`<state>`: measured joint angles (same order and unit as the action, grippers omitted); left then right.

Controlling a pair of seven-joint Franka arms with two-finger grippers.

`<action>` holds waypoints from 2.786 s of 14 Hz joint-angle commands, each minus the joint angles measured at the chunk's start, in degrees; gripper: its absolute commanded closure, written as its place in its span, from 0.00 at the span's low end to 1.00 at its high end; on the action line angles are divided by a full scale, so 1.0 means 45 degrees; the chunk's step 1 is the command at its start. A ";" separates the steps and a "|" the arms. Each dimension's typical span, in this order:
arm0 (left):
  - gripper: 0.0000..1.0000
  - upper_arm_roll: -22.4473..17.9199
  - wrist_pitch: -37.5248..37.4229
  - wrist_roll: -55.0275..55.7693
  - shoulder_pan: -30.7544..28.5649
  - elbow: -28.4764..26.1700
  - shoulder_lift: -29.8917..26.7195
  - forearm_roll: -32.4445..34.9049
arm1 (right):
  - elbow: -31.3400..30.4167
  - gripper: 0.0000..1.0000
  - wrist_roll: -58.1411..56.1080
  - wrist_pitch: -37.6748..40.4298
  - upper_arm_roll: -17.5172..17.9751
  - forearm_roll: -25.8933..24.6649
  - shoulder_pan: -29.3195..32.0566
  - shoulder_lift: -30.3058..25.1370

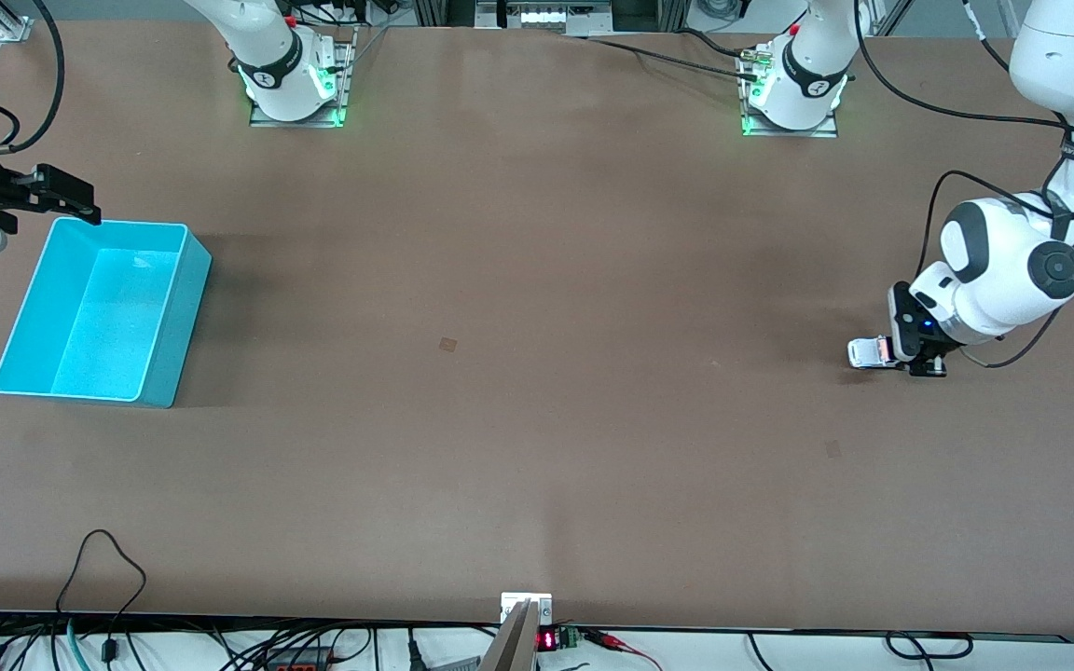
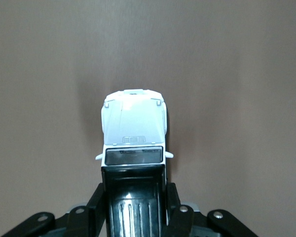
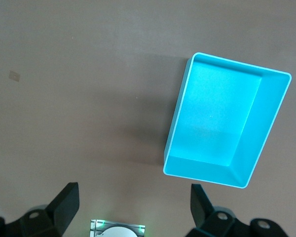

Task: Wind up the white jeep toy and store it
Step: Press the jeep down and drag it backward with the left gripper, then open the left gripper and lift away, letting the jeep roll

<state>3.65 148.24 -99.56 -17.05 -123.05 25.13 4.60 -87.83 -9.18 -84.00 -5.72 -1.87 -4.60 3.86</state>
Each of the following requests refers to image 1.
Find black coiled cable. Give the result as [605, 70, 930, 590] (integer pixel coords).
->
[885, 631, 974, 661]

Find thin black looped cable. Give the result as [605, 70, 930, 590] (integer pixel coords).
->
[55, 529, 148, 664]

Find black cable to arm base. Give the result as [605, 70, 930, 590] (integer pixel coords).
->
[563, 28, 766, 85]

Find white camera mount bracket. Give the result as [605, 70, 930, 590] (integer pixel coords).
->
[501, 593, 553, 625]

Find turquoise plastic bin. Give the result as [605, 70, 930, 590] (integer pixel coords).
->
[0, 217, 213, 409]

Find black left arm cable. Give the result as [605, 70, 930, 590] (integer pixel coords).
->
[854, 0, 1074, 370]

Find red clip lead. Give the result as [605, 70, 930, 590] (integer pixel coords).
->
[584, 629, 664, 671]

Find white jeep toy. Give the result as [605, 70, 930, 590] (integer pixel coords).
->
[847, 336, 896, 371]

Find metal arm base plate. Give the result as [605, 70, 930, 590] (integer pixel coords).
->
[250, 28, 350, 129]
[740, 47, 839, 139]

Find silver device box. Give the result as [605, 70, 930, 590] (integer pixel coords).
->
[476, 0, 613, 36]

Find teal cable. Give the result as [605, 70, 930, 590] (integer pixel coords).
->
[64, 618, 92, 671]

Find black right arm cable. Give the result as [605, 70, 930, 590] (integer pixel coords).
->
[0, 0, 68, 150]

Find aluminium camera pole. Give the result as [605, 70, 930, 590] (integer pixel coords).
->
[479, 601, 538, 671]

